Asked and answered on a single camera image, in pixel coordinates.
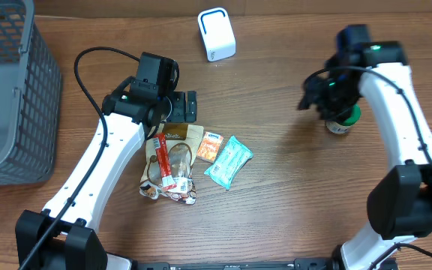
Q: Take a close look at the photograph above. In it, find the green lid glass jar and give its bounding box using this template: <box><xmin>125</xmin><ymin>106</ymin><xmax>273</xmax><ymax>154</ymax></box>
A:
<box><xmin>325</xmin><ymin>104</ymin><xmax>362</xmax><ymax>134</ymax></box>

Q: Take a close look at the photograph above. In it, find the orange tissue packet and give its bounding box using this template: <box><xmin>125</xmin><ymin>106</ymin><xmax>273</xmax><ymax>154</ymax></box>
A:
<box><xmin>196</xmin><ymin>131</ymin><xmax>224</xmax><ymax>163</ymax></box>

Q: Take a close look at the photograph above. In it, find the dried food snack bag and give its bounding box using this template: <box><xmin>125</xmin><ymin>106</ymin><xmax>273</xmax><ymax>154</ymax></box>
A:
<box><xmin>139</xmin><ymin>124</ymin><xmax>204</xmax><ymax>205</ymax></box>

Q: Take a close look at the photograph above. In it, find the teal wet wipes pack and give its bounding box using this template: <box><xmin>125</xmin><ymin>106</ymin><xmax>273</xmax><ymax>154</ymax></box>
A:
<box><xmin>204</xmin><ymin>136</ymin><xmax>254</xmax><ymax>191</ymax></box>

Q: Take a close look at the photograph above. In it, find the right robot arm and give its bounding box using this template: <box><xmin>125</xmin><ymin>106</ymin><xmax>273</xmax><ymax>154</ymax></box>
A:
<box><xmin>295</xmin><ymin>25</ymin><xmax>432</xmax><ymax>269</ymax></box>

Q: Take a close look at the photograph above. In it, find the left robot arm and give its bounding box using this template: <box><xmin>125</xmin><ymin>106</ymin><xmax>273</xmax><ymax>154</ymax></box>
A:
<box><xmin>15</xmin><ymin>52</ymin><xmax>197</xmax><ymax>269</ymax></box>

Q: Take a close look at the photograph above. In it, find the white barcode scanner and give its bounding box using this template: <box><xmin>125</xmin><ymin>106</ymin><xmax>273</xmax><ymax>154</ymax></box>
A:
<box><xmin>197</xmin><ymin>7</ymin><xmax>236</xmax><ymax>62</ymax></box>

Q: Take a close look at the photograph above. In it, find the grey plastic mesh basket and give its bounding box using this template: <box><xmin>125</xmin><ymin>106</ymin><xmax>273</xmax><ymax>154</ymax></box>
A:
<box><xmin>0</xmin><ymin>0</ymin><xmax>63</xmax><ymax>185</ymax></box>

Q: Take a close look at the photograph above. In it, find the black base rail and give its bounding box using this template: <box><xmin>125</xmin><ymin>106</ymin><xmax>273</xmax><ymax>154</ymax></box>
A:
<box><xmin>133</xmin><ymin>258</ymin><xmax>399</xmax><ymax>270</ymax></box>

